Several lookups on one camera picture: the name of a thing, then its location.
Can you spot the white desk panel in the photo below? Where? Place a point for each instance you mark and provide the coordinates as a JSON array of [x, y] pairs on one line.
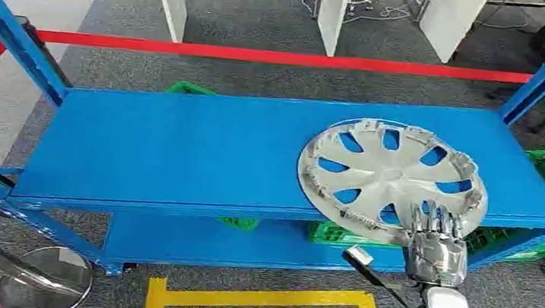
[[448, 24]]

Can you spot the silver plastic wheel hubcap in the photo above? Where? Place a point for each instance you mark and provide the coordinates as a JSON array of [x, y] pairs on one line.
[[391, 175]]

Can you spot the black barrier post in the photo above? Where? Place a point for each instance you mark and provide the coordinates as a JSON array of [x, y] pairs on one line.
[[42, 52]]

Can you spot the blue metal shelf rack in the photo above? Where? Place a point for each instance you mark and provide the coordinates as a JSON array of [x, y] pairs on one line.
[[177, 148]]

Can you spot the black bar with silver tip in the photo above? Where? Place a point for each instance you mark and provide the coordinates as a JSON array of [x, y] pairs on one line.
[[380, 281]]

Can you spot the red barrier tape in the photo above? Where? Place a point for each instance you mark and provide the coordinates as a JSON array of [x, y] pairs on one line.
[[262, 55]]

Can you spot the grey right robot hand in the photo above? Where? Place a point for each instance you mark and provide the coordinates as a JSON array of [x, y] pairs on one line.
[[436, 259]]

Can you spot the chrome stanchion with round base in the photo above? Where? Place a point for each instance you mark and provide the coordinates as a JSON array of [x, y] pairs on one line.
[[45, 273]]

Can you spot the white desk with metal frame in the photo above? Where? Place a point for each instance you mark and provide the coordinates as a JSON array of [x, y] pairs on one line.
[[333, 12]]

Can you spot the green plastic crate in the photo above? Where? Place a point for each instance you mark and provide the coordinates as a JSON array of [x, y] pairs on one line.
[[188, 88], [330, 232]]

